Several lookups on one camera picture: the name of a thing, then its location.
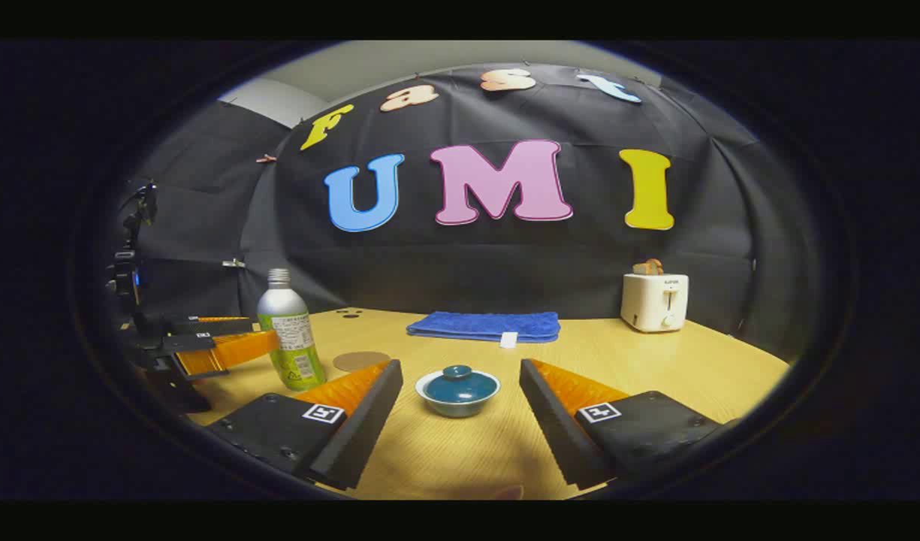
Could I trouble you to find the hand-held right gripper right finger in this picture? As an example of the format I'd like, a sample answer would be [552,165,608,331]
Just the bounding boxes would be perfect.
[518,358,731,490]

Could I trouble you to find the black backdrop cloth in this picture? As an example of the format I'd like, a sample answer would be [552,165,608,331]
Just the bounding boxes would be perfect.
[122,64,815,363]

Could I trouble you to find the white teacup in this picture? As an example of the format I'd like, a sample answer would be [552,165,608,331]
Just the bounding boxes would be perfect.
[415,367,501,419]

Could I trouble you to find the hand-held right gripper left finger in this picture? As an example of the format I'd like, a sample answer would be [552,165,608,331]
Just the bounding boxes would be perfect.
[207,359,404,491]

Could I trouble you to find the folded blue towel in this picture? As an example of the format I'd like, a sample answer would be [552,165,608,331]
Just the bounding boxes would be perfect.
[406,311,562,350]

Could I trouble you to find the white toaster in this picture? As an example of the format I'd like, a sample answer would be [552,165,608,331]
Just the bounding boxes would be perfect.
[620,273,689,334]

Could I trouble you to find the round brown coaster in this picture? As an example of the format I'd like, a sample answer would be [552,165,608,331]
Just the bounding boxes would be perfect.
[333,351,392,373]

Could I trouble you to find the silver green-label water bottle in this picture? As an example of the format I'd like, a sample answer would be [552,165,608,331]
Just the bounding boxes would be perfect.
[257,268,327,392]

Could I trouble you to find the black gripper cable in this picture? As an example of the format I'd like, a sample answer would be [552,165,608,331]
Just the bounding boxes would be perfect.
[119,183,158,226]

